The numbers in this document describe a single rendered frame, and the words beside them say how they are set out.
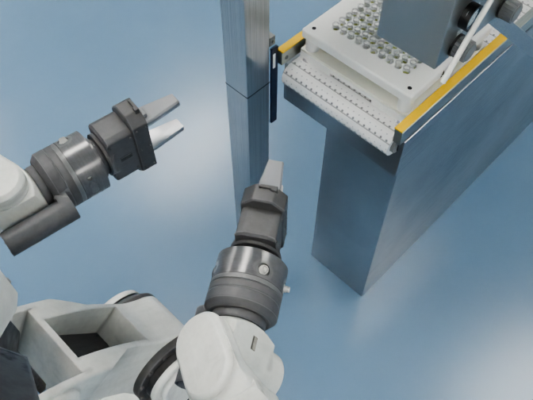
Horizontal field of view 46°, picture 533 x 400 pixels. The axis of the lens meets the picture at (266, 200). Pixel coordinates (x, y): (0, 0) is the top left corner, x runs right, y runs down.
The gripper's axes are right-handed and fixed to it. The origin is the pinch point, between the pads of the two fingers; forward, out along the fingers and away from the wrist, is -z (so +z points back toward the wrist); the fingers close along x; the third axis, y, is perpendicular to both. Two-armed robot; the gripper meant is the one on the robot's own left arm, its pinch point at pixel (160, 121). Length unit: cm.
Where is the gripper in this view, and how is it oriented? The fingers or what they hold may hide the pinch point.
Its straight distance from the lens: 91.4
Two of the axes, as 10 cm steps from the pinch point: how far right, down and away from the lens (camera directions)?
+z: -7.9, 5.1, -3.4
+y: 6.1, 6.5, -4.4
